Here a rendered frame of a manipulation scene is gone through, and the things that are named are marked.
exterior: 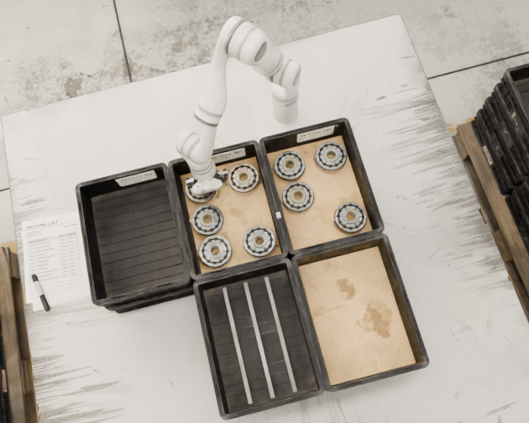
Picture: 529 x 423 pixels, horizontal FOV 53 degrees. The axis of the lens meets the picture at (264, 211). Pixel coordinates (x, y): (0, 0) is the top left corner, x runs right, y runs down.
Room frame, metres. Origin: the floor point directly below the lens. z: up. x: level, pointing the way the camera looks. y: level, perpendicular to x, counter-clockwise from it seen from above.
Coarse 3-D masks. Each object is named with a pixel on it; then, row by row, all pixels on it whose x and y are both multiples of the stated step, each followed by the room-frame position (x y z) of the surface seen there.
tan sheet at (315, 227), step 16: (304, 144) 0.75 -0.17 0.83; (320, 144) 0.74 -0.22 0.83; (272, 160) 0.71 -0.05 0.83; (304, 176) 0.64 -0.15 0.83; (320, 176) 0.63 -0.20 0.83; (336, 176) 0.62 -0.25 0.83; (352, 176) 0.61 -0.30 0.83; (320, 192) 0.57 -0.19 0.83; (336, 192) 0.56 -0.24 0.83; (352, 192) 0.56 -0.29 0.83; (320, 208) 0.52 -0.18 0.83; (336, 208) 0.51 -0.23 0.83; (288, 224) 0.48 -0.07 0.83; (304, 224) 0.47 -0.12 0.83; (320, 224) 0.47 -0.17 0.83; (368, 224) 0.44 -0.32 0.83; (304, 240) 0.42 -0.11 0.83; (320, 240) 0.41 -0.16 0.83
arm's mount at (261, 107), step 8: (264, 96) 1.03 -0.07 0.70; (256, 104) 1.00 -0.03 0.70; (264, 104) 0.99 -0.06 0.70; (272, 104) 0.99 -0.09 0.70; (256, 112) 0.97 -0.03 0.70; (264, 112) 0.96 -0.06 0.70; (272, 112) 0.96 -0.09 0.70; (256, 120) 0.94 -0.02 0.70; (264, 120) 0.93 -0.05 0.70; (272, 120) 0.92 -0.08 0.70; (296, 120) 0.91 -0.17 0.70; (304, 120) 0.90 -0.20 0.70; (256, 128) 0.90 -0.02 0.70; (264, 128) 0.90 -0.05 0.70; (272, 128) 0.89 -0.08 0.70; (280, 128) 0.89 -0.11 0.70; (288, 128) 0.88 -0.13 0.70; (264, 136) 0.87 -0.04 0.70
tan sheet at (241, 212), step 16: (240, 160) 0.73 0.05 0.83; (256, 160) 0.72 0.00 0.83; (224, 192) 0.62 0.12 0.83; (256, 192) 0.61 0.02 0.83; (192, 208) 0.59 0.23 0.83; (224, 208) 0.57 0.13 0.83; (240, 208) 0.56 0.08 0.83; (256, 208) 0.55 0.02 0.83; (224, 224) 0.51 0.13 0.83; (240, 224) 0.51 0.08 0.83; (256, 224) 0.50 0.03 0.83; (272, 224) 0.49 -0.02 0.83; (240, 240) 0.45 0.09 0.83; (256, 240) 0.45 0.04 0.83; (240, 256) 0.40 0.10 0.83
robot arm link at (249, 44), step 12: (240, 24) 0.82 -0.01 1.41; (252, 24) 0.83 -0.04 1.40; (240, 36) 0.79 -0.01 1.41; (252, 36) 0.78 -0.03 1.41; (264, 36) 0.79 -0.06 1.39; (228, 48) 0.78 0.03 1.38; (240, 48) 0.77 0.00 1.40; (252, 48) 0.76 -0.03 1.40; (264, 48) 0.78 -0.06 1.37; (276, 48) 0.86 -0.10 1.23; (240, 60) 0.76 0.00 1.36; (252, 60) 0.75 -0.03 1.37; (264, 60) 0.79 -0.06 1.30; (276, 60) 0.83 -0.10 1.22; (264, 72) 0.82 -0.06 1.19
